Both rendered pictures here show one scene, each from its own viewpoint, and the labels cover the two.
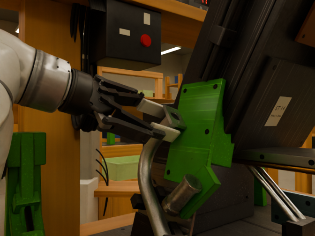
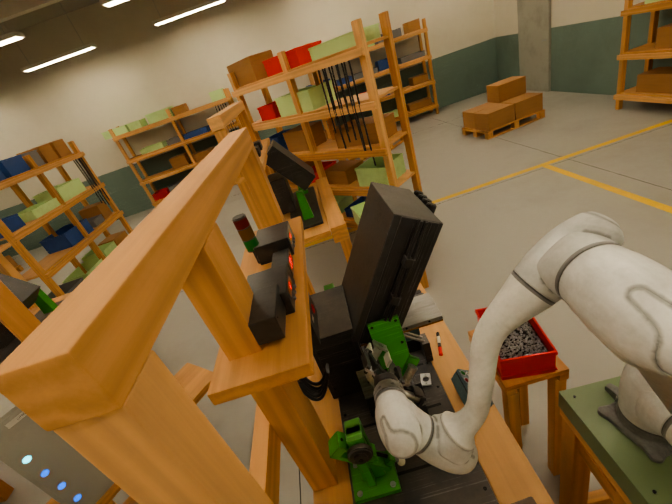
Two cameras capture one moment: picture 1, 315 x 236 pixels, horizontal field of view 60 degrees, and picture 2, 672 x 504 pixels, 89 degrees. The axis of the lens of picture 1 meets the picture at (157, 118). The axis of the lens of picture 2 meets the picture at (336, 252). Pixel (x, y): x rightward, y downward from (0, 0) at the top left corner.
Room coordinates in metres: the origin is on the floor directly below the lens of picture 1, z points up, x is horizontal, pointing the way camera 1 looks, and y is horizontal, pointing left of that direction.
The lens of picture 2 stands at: (0.03, 0.69, 2.10)
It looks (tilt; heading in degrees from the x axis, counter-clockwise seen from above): 28 degrees down; 308
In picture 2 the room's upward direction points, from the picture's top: 19 degrees counter-clockwise
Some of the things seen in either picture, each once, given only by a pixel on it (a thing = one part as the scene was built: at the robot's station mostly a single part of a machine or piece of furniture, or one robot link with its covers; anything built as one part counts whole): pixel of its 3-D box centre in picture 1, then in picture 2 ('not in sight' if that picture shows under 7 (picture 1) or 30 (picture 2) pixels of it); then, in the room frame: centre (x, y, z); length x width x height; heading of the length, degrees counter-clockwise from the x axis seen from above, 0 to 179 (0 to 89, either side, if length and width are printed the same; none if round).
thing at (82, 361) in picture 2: not in sight; (209, 183); (0.90, 0.05, 1.89); 1.50 x 0.09 x 0.09; 126
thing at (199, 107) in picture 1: (204, 131); (388, 339); (0.56, -0.10, 1.17); 0.13 x 0.12 x 0.20; 126
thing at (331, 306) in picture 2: (199, 161); (338, 340); (0.83, -0.13, 1.07); 0.30 x 0.18 x 0.34; 126
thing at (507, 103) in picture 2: not in sight; (500, 106); (1.04, -6.76, 0.37); 1.20 x 0.80 x 0.74; 45
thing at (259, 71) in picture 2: not in sight; (321, 145); (2.61, -3.00, 1.19); 2.30 x 0.55 x 2.39; 168
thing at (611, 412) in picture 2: not in sight; (643, 412); (-0.18, -0.17, 0.95); 0.22 x 0.18 x 0.06; 135
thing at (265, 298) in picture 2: not in sight; (268, 312); (0.67, 0.24, 1.59); 0.15 x 0.07 x 0.07; 126
